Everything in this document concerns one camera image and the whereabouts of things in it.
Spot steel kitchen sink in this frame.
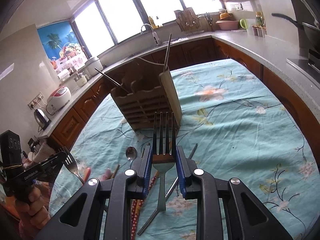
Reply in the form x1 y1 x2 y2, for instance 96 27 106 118
120 38 186 63

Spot pink plastic basin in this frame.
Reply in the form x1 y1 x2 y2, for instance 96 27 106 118
216 20 239 30

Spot yellow oil bottle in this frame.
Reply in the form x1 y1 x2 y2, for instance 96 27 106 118
148 16 158 29

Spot silver fork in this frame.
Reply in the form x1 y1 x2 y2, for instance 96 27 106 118
62 146 85 185
152 112 175 212

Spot chrome kitchen faucet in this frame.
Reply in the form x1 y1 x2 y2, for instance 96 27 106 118
140 23 161 46

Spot lower wooden base cabinets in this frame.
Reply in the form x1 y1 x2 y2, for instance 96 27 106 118
44 38 319 161

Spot wooden utensil holder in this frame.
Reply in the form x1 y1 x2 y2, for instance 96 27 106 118
107 58 182 131

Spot condiment bottles group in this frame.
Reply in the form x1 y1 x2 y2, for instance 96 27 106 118
252 11 267 37

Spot white red rice cooker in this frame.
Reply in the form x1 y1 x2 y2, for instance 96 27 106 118
46 86 71 115

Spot wall power outlet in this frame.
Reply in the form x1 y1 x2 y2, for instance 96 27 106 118
28 93 45 109

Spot white slow cooker pot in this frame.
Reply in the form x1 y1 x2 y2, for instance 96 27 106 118
85 56 103 76

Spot yellow bowl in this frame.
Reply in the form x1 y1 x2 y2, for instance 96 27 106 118
219 12 233 21

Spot silver spoon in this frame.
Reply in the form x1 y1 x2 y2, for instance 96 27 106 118
125 146 137 167

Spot wooden dish rack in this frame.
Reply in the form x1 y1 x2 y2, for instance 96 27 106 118
174 7 203 35

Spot red patterned chopsticks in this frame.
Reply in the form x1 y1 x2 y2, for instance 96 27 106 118
130 171 159 240

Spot person's left hand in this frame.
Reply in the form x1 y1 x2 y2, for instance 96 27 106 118
15 186 50 230

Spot cream small blender appliance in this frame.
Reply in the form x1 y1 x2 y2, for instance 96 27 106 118
74 73 89 87

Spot dark metal chopstick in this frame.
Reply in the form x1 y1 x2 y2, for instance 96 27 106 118
95 68 129 94

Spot green handled white jug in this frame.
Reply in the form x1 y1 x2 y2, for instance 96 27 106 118
239 18 248 29

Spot knife block with knives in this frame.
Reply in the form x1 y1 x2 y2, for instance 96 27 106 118
204 12 214 31

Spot black wok pan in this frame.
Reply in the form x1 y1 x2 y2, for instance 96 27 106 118
271 13 320 53

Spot wooden chopstick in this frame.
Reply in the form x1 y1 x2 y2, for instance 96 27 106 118
110 164 120 179

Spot steel electric kettle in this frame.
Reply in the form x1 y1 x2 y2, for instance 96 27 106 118
34 108 51 131

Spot grey metal chopstick on table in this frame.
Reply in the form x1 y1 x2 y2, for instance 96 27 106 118
137 143 199 236

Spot fruit beach poster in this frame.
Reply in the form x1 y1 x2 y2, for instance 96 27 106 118
37 21 87 74

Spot silver metal chopstick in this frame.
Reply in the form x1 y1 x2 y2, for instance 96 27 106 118
163 33 172 72

